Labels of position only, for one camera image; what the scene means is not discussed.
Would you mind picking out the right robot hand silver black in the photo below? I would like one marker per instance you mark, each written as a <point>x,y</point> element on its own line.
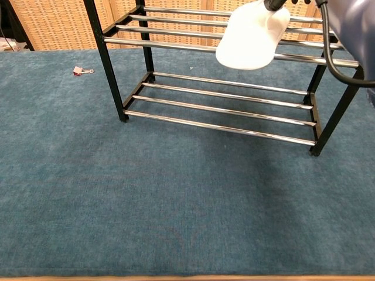
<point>274,4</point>

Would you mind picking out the white slipper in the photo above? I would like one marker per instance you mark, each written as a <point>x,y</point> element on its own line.
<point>249,41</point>

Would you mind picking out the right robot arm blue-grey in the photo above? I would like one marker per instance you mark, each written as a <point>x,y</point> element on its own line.
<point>357,29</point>

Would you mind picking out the black shoe rack chrome bars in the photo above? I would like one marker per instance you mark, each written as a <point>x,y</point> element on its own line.
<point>205,90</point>

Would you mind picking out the pink binder clip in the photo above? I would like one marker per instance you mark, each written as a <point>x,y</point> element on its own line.
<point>78,71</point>

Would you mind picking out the woven wicker folding screen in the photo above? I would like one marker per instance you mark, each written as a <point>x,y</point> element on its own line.
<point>64,23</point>

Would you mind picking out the blue carpet table mat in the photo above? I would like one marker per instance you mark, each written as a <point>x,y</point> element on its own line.
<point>117,190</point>

